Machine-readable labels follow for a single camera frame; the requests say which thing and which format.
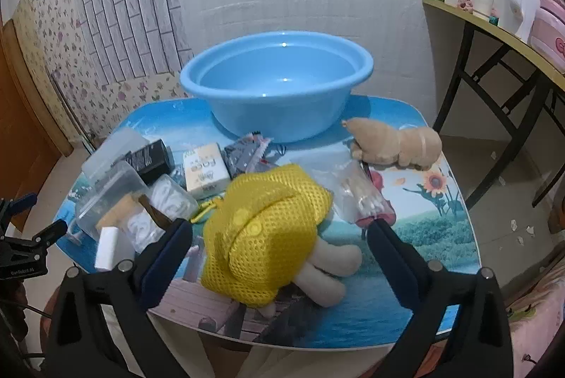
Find white cardboard box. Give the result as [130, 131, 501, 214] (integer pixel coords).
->
[182, 142, 232, 200]

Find yellow-topped side table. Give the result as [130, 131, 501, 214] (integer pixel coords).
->
[421, 0, 565, 211]

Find tan plush toy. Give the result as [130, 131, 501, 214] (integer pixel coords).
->
[342, 117, 443, 172]

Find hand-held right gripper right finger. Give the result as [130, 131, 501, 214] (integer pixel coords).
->
[366, 219, 515, 378]

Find clear bag with white cable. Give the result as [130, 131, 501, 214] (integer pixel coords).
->
[126, 174, 200, 255]

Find clear bag of cotton swabs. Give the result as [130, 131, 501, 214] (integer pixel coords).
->
[309, 159, 398, 229]

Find white roll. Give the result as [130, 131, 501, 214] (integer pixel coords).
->
[469, 0, 495, 22]

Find metal pole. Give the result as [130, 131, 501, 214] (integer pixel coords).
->
[46, 66, 95, 151]

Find black power adapter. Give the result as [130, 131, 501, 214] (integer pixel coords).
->
[125, 138, 176, 187]

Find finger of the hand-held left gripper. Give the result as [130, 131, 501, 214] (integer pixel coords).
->
[31, 219, 69, 250]
[0, 193, 40, 224]

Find blue plastic basin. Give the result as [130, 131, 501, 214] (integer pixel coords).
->
[179, 30, 374, 144]

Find clear plastic box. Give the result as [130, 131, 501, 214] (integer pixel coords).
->
[75, 161, 148, 242]
[82, 126, 148, 189]

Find plush doll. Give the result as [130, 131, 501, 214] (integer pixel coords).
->
[201, 164, 363, 310]

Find white power adapter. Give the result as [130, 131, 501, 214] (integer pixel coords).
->
[94, 226, 120, 273]

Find grey patterned packet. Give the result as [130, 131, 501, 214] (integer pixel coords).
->
[221, 131, 272, 178]

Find pink printed bedding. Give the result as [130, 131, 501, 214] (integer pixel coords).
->
[503, 246, 565, 378]

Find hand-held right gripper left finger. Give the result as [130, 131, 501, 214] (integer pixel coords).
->
[44, 218, 195, 378]

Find wooden door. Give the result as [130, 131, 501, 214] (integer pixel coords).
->
[0, 18, 73, 233]

